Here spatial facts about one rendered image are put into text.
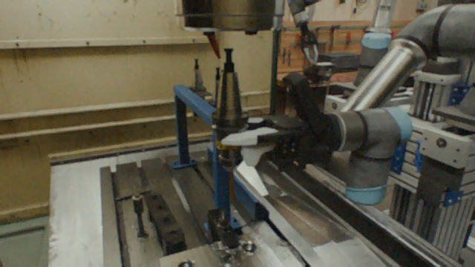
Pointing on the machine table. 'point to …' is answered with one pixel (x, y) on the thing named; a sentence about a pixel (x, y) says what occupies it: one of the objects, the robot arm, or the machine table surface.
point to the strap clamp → (228, 239)
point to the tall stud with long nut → (139, 213)
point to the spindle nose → (229, 15)
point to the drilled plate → (206, 253)
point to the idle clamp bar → (156, 211)
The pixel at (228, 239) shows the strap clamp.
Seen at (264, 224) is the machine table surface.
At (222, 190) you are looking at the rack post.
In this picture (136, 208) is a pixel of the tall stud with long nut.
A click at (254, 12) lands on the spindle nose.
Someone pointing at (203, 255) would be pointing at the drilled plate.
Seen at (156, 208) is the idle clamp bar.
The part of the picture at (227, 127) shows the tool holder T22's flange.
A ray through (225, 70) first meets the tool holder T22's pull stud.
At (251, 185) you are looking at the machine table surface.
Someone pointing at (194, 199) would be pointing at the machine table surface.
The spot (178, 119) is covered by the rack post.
